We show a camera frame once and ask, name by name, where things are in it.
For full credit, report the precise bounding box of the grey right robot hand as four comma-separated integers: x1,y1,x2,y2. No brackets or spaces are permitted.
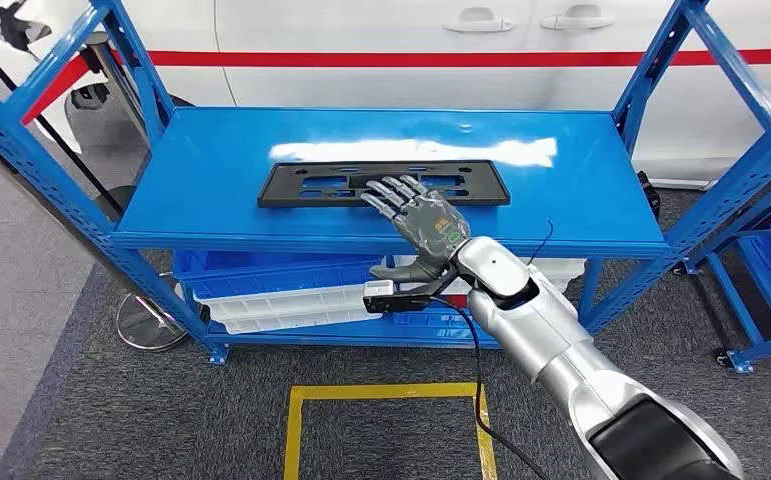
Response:
360,174,474,285

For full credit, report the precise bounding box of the black plastic frame part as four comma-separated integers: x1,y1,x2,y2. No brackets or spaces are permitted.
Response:
257,159,511,209

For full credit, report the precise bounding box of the blue metal shelf rack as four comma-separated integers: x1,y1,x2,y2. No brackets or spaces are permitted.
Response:
0,0,771,367

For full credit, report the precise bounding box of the white car red stripe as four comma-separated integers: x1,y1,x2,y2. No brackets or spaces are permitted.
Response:
0,0,771,190

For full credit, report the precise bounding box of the yellow floor tape square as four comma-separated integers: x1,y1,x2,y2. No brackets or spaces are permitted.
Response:
283,382,500,480

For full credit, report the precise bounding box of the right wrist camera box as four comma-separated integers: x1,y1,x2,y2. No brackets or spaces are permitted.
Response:
362,278,469,315

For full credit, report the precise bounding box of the black camera cable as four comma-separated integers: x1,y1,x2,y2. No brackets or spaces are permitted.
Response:
427,296,552,480

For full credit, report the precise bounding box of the white car door handle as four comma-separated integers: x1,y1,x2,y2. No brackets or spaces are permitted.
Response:
539,4,617,32
441,7,515,34

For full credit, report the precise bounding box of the chrome stanchion post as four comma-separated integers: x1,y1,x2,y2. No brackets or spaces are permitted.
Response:
0,127,189,353
82,31,154,147

